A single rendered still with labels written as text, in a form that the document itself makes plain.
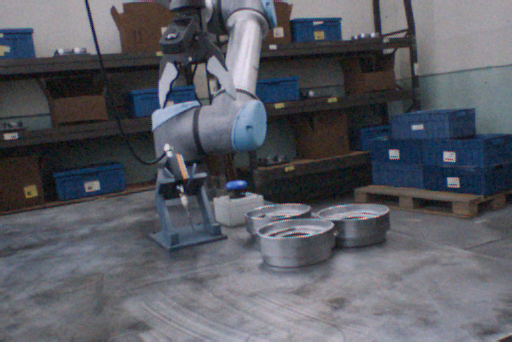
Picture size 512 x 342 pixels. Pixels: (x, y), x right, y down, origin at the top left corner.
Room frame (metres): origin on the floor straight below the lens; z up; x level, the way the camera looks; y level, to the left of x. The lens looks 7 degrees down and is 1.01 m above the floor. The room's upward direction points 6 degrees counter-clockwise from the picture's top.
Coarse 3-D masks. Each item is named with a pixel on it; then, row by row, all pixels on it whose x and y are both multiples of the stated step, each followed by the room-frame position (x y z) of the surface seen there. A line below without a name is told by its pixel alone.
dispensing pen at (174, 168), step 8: (168, 144) 0.94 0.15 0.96; (168, 152) 0.93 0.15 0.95; (168, 160) 0.90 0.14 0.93; (176, 160) 0.90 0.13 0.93; (168, 168) 0.90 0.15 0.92; (176, 168) 0.89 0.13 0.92; (176, 176) 0.88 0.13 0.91; (176, 184) 0.89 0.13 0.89; (184, 192) 0.89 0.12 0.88; (184, 200) 0.88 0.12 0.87; (192, 224) 0.86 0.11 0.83
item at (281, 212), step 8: (264, 208) 0.88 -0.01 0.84; (272, 208) 0.89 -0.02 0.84; (280, 208) 0.88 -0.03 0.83; (288, 208) 0.88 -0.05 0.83; (296, 208) 0.87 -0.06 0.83; (304, 208) 0.86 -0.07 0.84; (248, 216) 0.82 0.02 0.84; (256, 216) 0.87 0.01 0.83; (272, 216) 0.85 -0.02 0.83; (280, 216) 0.86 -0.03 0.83; (288, 216) 0.79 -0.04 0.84; (296, 216) 0.79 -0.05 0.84; (304, 216) 0.80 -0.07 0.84; (248, 224) 0.81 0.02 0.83; (256, 224) 0.80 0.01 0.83; (264, 224) 0.79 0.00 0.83; (248, 232) 0.82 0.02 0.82; (256, 240) 0.81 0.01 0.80
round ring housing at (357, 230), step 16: (336, 208) 0.82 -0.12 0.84; (352, 208) 0.82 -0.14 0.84; (368, 208) 0.81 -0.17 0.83; (384, 208) 0.78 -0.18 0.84; (336, 224) 0.73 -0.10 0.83; (352, 224) 0.72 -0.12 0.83; (368, 224) 0.72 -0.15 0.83; (384, 224) 0.73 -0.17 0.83; (336, 240) 0.74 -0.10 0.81; (352, 240) 0.73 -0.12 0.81; (368, 240) 0.73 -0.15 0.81
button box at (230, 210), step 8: (216, 200) 0.99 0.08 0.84; (224, 200) 0.96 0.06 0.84; (232, 200) 0.95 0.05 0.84; (240, 200) 0.95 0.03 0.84; (248, 200) 0.95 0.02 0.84; (256, 200) 0.96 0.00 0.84; (216, 208) 0.99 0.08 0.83; (224, 208) 0.95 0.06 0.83; (232, 208) 0.94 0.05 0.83; (240, 208) 0.95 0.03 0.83; (248, 208) 0.95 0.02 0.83; (256, 208) 0.96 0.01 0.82; (216, 216) 0.99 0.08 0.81; (224, 216) 0.96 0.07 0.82; (232, 216) 0.94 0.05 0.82; (240, 216) 0.95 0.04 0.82; (224, 224) 0.96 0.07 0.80; (232, 224) 0.94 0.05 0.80; (240, 224) 0.94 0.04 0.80
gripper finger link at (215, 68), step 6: (210, 60) 1.04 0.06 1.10; (216, 60) 1.04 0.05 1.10; (210, 66) 1.04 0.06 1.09; (216, 66) 1.04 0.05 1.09; (210, 72) 1.04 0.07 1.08; (216, 72) 1.04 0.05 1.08; (222, 72) 1.03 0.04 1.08; (228, 72) 1.03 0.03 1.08; (222, 78) 1.03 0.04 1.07; (228, 78) 1.03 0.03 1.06; (222, 84) 1.04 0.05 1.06; (228, 84) 1.03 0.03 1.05; (234, 84) 1.04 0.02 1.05; (228, 90) 1.03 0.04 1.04; (234, 90) 1.04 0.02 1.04; (234, 96) 1.04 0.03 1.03
